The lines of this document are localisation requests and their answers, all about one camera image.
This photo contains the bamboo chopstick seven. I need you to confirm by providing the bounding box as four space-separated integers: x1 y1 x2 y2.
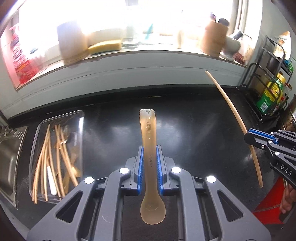
205 70 265 188

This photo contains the green box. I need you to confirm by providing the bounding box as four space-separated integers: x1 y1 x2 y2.
256 79 285 114

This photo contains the person right hand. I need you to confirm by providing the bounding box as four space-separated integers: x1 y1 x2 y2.
280 184 296 214

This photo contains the stainless steel sink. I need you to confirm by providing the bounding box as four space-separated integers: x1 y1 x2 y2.
1 126 27 208

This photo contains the teal toothbrush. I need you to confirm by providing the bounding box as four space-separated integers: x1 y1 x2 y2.
143 24 153 42

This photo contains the white ceramic mortar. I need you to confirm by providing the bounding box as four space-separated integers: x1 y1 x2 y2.
220 30 243 62

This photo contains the clear plastic tray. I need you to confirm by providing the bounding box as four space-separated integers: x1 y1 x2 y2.
29 110 84 204

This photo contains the bamboo chopstick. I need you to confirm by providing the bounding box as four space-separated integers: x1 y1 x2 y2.
32 124 50 204

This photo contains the bamboo chopstick four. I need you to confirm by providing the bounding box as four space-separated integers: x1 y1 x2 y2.
48 137 61 199

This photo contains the brown wooden spoon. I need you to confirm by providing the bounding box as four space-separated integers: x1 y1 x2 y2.
62 146 81 194

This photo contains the bamboo chopstick two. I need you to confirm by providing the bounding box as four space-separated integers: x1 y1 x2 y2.
55 126 65 198

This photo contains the red detergent bottle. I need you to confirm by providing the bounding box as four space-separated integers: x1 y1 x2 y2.
10 24 42 84

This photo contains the translucent amber plastic spoon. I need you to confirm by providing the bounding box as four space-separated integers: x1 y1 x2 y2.
139 109 166 225

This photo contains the right bamboo utensil holder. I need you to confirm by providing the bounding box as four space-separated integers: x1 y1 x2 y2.
200 21 228 58

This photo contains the left bamboo utensil holder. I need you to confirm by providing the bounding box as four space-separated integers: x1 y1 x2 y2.
57 23 89 65

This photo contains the bamboo utensil holder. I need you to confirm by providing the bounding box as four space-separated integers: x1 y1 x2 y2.
57 23 89 65
200 21 228 58

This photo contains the black wire rack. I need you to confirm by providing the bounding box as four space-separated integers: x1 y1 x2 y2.
238 36 295 123

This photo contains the bamboo chopstick five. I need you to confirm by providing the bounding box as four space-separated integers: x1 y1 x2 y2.
32 147 44 204

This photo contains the clear glass pitcher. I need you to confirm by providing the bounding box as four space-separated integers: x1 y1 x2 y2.
122 26 140 48

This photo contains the yellow sponge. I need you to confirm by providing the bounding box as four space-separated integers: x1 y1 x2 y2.
88 40 121 55

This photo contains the white handled orange spoon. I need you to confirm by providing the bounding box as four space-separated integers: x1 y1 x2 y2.
47 166 57 196

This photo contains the bamboo chopstick one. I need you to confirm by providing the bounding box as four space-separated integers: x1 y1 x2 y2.
59 130 78 187

